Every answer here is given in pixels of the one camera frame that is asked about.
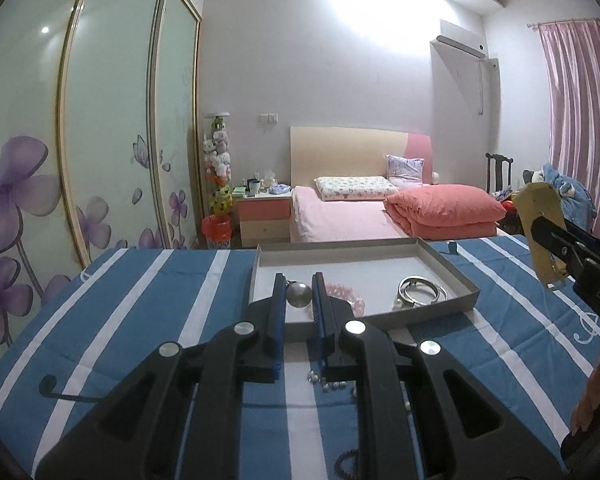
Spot pink bead bracelet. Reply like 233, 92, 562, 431
324, 282, 368, 317

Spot cream yellow wristwatch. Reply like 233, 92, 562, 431
514, 182, 568, 289

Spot silver bangle bracelets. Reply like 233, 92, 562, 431
392, 274, 451, 311

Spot person's right hand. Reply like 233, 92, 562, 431
570, 360, 600, 436

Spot blue clothes pile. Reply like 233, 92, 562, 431
522, 164, 597, 233

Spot grey shallow cardboard tray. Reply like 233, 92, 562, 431
249, 238, 479, 344

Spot blue white striped bedsheet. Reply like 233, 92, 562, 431
0, 235, 600, 479

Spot pink nightstand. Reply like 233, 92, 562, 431
234, 192, 292, 248

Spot red waste bin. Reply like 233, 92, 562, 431
201, 214, 233, 249

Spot floral white pillow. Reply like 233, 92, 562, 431
314, 176, 398, 202

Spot dark wooden chair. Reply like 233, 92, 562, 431
484, 153, 514, 194

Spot white mug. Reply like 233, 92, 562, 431
247, 178, 261, 196

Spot salmon folded quilt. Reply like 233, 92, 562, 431
384, 184, 506, 240

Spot purple patterned pillow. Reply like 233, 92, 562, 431
386, 155, 425, 183

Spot pink bed with headboard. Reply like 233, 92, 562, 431
288, 126, 504, 244

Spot plush toy tower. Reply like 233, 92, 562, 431
202, 112, 232, 216

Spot pink curtain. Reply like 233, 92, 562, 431
535, 20, 600, 236

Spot white air conditioner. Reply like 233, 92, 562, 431
430, 20, 500, 70

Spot floral sliding wardrobe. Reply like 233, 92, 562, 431
0, 0, 201, 353

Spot white pearl bracelet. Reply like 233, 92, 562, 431
306, 372, 412, 416

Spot dark red bead necklace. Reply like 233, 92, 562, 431
331, 448, 364, 480

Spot wall power socket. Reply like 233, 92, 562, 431
258, 113, 278, 125

